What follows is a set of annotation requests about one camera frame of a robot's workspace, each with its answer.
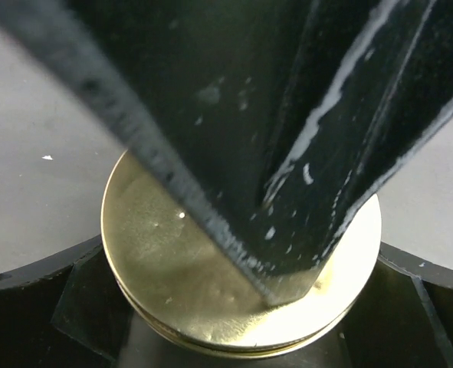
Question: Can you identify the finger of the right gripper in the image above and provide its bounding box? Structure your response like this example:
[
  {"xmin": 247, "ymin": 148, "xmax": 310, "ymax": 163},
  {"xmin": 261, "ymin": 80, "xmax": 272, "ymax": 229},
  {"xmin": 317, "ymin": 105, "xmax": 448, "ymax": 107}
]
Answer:
[{"xmin": 0, "ymin": 1, "xmax": 453, "ymax": 305}]

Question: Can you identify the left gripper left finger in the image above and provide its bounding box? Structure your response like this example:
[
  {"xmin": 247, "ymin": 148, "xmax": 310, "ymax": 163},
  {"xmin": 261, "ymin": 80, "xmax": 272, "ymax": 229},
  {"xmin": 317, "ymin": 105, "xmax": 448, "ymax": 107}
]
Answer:
[{"xmin": 0, "ymin": 236, "xmax": 132, "ymax": 367}]

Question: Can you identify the white round lid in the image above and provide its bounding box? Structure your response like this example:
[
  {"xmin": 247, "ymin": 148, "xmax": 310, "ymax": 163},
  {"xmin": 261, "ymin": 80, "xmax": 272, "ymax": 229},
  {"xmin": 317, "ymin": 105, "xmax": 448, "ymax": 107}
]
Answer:
[{"xmin": 100, "ymin": 153, "xmax": 382, "ymax": 359}]

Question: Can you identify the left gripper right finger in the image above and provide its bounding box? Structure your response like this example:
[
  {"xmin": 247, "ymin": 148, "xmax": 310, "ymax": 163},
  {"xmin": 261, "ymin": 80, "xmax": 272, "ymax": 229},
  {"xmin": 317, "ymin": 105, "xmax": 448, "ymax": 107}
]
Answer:
[{"xmin": 325, "ymin": 241, "xmax": 453, "ymax": 368}]

